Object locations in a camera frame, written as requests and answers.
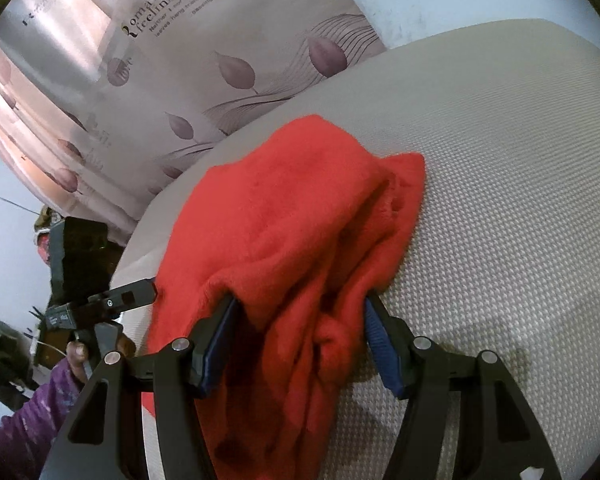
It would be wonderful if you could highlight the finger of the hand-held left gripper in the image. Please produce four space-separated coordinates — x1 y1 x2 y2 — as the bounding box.
86 279 159 314

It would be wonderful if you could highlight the dark green cloth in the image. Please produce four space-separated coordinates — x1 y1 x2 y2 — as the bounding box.
0 312 37 408

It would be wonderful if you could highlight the grey textured mattress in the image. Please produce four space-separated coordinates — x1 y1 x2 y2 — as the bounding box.
112 19 600 480

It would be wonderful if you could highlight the colourful patterned cloth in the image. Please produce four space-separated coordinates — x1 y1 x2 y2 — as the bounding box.
32 204 63 267

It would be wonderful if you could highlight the red knit sweater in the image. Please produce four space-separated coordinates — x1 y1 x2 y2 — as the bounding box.
141 115 427 480

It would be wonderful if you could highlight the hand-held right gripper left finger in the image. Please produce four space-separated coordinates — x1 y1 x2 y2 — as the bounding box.
40 295 241 480

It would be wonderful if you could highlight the person's left hand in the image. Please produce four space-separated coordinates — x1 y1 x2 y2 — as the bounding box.
66 334 137 383

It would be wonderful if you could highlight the thin dark cable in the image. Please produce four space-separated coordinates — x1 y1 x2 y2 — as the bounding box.
0 172 38 213

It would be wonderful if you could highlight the leaf print curtain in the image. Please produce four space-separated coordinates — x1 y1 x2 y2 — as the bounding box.
0 0 388 248

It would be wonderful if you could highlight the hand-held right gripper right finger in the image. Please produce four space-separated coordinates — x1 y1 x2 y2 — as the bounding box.
364 292 563 480

